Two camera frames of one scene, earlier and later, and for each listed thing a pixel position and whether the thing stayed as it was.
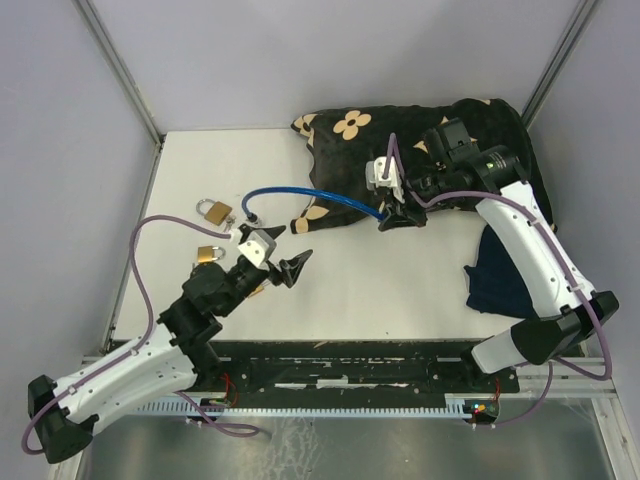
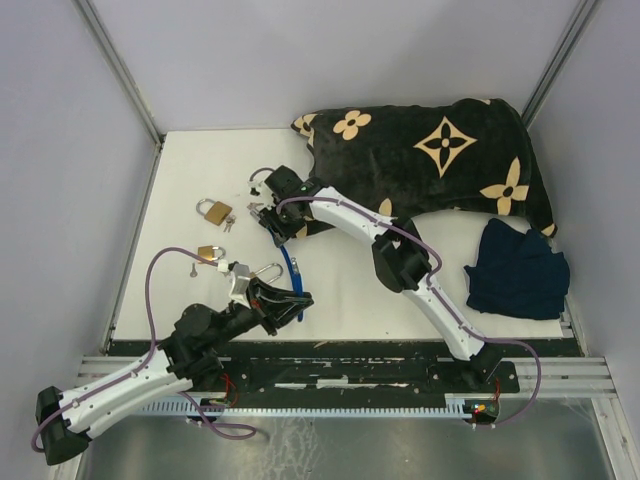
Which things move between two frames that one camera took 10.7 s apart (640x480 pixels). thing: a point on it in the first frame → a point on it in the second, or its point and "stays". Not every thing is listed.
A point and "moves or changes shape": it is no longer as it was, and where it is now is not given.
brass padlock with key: [216, 212] stays
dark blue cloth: [496, 282] stays
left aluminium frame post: [120, 68] stays
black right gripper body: [410, 202] → [283, 223]
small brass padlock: [207, 254] stays
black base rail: [351, 370] stays
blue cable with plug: [377, 213] moves or changes shape
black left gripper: [291, 268] → [276, 314]
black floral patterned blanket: [337, 146] stays
